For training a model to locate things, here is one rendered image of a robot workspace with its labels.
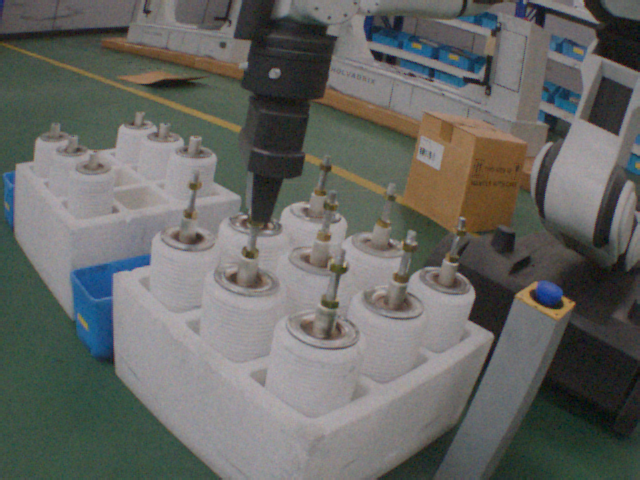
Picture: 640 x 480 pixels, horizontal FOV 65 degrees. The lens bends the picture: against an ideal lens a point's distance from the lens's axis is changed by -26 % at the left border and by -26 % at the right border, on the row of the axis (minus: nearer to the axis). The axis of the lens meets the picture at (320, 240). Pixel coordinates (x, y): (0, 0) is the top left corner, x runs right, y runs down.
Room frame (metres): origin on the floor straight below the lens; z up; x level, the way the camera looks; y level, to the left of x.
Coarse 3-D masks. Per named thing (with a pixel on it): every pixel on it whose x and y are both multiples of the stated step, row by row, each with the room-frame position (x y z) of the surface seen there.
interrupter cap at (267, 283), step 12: (228, 264) 0.68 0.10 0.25; (216, 276) 0.64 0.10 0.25; (228, 276) 0.65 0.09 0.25; (264, 276) 0.67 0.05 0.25; (276, 276) 0.67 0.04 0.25; (228, 288) 0.62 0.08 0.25; (240, 288) 0.63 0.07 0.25; (252, 288) 0.64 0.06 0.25; (264, 288) 0.64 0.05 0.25; (276, 288) 0.64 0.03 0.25
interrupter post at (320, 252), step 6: (318, 240) 0.74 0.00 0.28; (318, 246) 0.74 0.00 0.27; (324, 246) 0.74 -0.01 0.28; (330, 246) 0.74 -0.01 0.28; (312, 252) 0.74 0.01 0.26; (318, 252) 0.74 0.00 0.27; (324, 252) 0.74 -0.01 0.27; (312, 258) 0.74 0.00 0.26; (318, 258) 0.74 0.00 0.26; (324, 258) 0.74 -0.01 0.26; (318, 264) 0.74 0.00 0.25; (324, 264) 0.74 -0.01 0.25
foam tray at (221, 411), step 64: (128, 320) 0.69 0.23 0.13; (192, 320) 0.66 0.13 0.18; (128, 384) 0.69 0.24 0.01; (192, 384) 0.59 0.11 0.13; (256, 384) 0.55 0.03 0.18; (384, 384) 0.60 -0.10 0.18; (448, 384) 0.69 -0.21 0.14; (192, 448) 0.59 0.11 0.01; (256, 448) 0.52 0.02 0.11; (320, 448) 0.49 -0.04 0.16; (384, 448) 0.60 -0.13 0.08
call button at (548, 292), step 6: (540, 282) 0.63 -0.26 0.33; (546, 282) 0.64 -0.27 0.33; (540, 288) 0.62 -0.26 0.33; (546, 288) 0.62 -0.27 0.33; (552, 288) 0.62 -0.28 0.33; (558, 288) 0.62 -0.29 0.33; (540, 294) 0.61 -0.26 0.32; (546, 294) 0.61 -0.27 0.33; (552, 294) 0.60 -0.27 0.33; (558, 294) 0.61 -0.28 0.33; (540, 300) 0.61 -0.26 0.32; (546, 300) 0.61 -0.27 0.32; (552, 300) 0.60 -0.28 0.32; (558, 300) 0.61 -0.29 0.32
